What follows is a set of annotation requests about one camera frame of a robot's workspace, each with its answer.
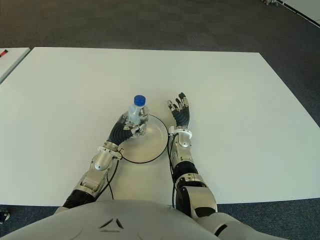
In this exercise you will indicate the white plate black rim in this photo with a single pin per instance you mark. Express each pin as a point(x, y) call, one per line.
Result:
point(150, 146)

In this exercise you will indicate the grey chair base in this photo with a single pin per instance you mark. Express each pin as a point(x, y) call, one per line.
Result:
point(270, 1)

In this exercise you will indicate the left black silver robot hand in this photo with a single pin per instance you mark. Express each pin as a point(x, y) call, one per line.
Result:
point(120, 135)

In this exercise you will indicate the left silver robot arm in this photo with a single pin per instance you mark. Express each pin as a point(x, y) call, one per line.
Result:
point(100, 165)

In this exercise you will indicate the clear water bottle blue cap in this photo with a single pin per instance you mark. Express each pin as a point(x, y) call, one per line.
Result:
point(135, 111)

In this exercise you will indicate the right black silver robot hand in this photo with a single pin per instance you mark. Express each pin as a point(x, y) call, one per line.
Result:
point(183, 117)

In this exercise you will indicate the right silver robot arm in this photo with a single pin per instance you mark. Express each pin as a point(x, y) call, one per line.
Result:
point(191, 175)

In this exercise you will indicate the black metal stand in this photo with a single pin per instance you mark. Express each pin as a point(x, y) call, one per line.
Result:
point(3, 217)

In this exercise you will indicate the grey robot torso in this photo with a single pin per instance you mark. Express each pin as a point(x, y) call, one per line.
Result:
point(120, 222)

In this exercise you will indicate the red black marker pen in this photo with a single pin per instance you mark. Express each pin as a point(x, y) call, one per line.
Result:
point(3, 53)

